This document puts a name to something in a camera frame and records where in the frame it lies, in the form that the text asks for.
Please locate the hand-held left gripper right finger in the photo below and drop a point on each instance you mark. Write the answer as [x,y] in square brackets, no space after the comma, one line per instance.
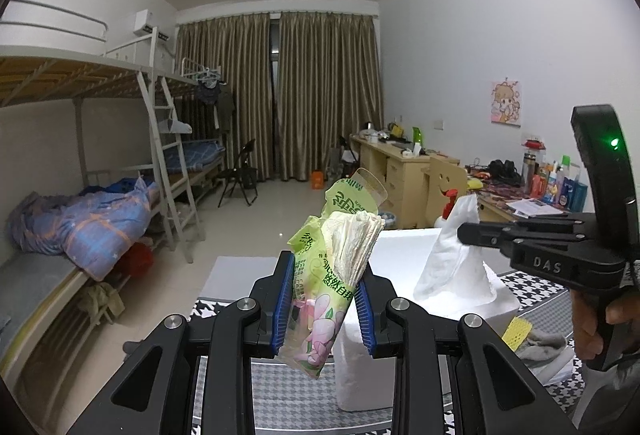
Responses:
[365,315]

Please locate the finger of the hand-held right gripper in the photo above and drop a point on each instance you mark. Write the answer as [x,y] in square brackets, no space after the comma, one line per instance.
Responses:
[480,233]

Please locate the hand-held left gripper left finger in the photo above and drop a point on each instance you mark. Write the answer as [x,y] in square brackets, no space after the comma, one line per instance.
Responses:
[282,310]

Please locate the green tissue packet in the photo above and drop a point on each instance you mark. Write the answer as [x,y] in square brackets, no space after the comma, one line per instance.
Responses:
[320,315]

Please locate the white foam box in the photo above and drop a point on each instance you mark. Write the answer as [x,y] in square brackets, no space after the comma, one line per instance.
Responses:
[365,385]

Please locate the yellow foam net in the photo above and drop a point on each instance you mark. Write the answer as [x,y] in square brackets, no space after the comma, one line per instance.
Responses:
[517,332]

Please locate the grey sock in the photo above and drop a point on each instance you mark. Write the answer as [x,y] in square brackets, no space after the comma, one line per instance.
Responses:
[542,345]

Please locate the person's right forearm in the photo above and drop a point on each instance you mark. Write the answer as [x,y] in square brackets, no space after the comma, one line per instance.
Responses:
[615,395]

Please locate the person's right hand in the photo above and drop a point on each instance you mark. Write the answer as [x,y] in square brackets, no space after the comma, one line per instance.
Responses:
[622,312]

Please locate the cluttered wooden desk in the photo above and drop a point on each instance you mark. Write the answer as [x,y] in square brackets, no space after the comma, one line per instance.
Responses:
[500,207]

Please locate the white bottle with red pump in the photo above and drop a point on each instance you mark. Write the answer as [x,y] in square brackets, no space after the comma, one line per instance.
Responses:
[448,200]

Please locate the printed paper sheet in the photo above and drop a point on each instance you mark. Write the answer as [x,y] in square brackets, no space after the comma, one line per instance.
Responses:
[535,207]

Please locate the wooden chair with smiley cutout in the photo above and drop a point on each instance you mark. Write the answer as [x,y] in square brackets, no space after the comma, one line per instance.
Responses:
[445,180]

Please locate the blue bottle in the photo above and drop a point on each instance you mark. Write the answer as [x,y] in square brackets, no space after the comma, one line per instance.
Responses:
[567,195]

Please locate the steel thermos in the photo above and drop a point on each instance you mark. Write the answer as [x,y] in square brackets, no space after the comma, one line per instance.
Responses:
[529,170]

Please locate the houndstooth table mat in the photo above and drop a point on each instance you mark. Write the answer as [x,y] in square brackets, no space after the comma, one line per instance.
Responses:
[290,395]

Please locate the light wooden desk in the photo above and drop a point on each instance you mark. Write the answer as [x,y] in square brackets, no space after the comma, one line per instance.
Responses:
[395,175]

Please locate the orange bin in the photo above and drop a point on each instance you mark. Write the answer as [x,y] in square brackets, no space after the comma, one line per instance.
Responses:
[318,180]

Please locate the black folding chair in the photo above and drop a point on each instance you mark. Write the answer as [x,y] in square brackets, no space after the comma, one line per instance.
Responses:
[240,170]

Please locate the red bag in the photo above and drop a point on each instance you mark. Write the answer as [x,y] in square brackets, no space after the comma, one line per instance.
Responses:
[137,260]

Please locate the beige cloth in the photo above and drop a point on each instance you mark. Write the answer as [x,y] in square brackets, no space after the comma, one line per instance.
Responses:
[102,305]

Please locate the white bunk bed ladder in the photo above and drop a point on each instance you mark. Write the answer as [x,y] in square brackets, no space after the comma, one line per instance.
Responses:
[167,165]

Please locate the brown curtain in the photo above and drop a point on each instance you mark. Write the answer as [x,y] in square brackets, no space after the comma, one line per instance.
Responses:
[225,100]
[330,100]

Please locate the blue checked blanket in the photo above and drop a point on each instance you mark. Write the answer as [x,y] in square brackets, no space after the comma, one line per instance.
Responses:
[100,220]

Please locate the hanging dark clothes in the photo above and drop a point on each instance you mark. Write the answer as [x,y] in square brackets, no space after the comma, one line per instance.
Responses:
[222,107]

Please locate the white air conditioner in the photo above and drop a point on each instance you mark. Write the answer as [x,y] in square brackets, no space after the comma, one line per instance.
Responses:
[147,22]

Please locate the white wall socket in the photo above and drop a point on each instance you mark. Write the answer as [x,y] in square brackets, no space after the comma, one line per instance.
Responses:
[437,124]

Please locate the pink cartoon wall poster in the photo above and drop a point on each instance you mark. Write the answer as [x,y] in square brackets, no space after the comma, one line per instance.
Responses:
[506,102]

